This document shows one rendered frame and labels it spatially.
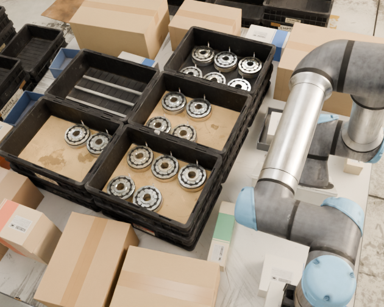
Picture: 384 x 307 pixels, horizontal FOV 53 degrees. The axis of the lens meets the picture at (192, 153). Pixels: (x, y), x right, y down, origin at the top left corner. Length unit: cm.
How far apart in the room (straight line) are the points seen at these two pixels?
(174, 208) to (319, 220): 76
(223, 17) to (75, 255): 128
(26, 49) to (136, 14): 111
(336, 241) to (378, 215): 174
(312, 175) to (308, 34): 77
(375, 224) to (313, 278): 176
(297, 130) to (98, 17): 143
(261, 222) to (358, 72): 39
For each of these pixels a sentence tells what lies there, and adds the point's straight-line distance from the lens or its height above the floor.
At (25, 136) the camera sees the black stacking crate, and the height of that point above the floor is 87.
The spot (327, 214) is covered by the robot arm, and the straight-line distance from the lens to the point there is 70.
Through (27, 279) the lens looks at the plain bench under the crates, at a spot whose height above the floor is 70.
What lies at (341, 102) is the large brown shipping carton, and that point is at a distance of 175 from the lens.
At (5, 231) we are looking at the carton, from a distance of 141.
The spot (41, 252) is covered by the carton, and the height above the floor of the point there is 80.
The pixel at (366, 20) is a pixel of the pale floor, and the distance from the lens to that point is 350.
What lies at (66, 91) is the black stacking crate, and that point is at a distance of 179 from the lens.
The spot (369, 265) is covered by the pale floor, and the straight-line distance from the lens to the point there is 228.
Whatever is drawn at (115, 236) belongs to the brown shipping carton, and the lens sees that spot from 134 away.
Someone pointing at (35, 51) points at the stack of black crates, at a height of 38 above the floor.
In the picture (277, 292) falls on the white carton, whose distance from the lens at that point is 96.
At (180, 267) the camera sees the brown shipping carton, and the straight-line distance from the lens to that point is 126.
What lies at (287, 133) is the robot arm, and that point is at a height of 143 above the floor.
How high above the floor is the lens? 206
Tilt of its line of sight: 56 degrees down
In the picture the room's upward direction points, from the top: 8 degrees counter-clockwise
